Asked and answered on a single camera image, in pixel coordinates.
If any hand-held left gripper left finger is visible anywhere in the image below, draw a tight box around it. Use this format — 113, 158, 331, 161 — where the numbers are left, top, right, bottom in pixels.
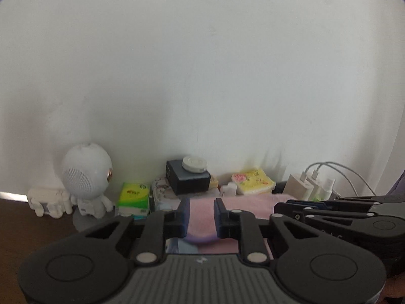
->
85, 198, 191, 265

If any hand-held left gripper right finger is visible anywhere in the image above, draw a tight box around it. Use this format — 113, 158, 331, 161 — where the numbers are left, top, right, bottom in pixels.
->
213, 198, 320, 265

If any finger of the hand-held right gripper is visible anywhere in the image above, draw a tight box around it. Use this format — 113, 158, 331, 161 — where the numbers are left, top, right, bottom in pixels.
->
274, 202, 375, 229
286, 195, 405, 210

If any pink and blue mesh shirt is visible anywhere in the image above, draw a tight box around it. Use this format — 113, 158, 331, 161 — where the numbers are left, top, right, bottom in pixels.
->
166, 194, 295, 254

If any white charger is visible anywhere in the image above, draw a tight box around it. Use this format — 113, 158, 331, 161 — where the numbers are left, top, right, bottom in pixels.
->
308, 169, 327, 201
290, 173, 314, 201
323, 179, 341, 200

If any small white bottle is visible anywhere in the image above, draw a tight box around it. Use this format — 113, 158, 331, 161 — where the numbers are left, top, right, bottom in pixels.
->
220, 182, 238, 197

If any floral printed tin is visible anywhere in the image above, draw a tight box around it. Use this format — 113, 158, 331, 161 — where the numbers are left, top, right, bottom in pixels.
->
151, 177, 182, 213

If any black box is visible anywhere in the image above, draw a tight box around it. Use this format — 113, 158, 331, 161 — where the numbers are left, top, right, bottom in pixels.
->
166, 158, 211, 196

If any yellow tissue pack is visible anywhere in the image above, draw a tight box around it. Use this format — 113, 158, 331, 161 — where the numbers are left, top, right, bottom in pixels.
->
232, 168, 275, 196

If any purple cloth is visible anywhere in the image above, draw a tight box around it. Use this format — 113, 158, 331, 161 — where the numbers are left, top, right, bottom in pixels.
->
388, 170, 405, 197

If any green tissue pack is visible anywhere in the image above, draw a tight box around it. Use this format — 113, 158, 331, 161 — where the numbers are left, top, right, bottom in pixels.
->
118, 182, 150, 220

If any white round lid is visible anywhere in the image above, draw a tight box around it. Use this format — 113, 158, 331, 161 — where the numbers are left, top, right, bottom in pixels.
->
182, 155, 208, 174

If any white robot-shaped speaker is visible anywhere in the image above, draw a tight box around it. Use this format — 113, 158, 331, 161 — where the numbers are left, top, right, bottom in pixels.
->
61, 142, 114, 233

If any white toy figure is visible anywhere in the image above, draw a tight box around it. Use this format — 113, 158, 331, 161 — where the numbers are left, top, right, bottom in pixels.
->
28, 187, 75, 218

